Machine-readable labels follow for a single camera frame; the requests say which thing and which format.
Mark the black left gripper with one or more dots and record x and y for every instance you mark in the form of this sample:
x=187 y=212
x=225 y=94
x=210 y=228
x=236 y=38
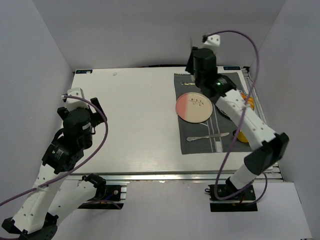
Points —
x=97 y=110

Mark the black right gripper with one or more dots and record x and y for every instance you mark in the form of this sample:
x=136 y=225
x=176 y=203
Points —
x=190 y=66

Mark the metal tongs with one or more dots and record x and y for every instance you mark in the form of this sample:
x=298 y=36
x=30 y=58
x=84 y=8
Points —
x=191 y=47

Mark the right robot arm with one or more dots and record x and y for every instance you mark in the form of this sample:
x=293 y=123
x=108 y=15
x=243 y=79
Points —
x=268 y=147

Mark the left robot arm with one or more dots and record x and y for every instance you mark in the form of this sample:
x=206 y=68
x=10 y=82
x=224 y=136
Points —
x=36 y=219

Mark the striped bread roll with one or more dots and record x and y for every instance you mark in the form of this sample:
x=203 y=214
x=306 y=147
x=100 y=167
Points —
x=250 y=101

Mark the small silver spoon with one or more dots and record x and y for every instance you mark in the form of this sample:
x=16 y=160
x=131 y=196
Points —
x=187 y=83

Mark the pink and cream plate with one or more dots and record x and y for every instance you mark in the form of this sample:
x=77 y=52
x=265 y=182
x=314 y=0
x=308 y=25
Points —
x=193 y=107

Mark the left blue corner label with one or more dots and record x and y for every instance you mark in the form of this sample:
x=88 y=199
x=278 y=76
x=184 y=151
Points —
x=83 y=71

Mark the blue corner label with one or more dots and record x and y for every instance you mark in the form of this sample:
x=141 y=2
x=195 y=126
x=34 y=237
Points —
x=231 y=68
x=83 y=71

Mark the right blue corner label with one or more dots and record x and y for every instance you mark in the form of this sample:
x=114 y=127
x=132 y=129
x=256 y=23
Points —
x=231 y=68

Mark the blue patterned plate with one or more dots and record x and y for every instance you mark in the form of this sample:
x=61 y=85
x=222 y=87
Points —
x=222 y=111

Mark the silver table knife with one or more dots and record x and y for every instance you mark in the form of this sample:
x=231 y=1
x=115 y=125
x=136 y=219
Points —
x=217 y=135

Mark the grey striped placemat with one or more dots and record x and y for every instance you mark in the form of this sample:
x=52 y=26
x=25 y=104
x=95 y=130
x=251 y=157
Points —
x=217 y=123

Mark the yellow mug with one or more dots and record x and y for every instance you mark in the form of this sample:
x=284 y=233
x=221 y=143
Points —
x=241 y=137

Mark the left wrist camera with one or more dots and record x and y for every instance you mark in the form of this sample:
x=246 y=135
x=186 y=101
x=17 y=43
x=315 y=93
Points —
x=73 y=99

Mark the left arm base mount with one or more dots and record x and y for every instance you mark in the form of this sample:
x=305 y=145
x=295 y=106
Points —
x=111 y=197

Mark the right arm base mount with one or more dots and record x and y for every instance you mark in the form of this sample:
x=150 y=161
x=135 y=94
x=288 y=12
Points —
x=244 y=202

